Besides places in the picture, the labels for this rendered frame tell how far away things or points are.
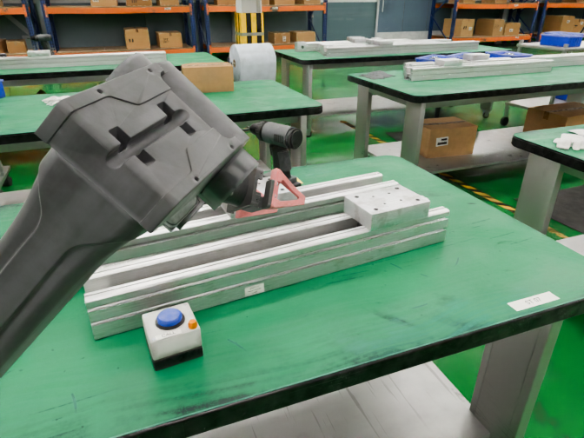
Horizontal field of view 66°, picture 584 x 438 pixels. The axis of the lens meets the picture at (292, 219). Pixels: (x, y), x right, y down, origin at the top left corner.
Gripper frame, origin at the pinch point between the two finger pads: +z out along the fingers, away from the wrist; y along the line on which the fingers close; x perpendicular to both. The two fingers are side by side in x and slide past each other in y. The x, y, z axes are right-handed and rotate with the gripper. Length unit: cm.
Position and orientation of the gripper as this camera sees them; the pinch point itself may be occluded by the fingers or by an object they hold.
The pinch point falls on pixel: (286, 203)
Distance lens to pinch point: 81.0
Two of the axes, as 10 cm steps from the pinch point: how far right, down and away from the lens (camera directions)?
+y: -5.1, 1.2, 8.5
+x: -1.4, 9.6, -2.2
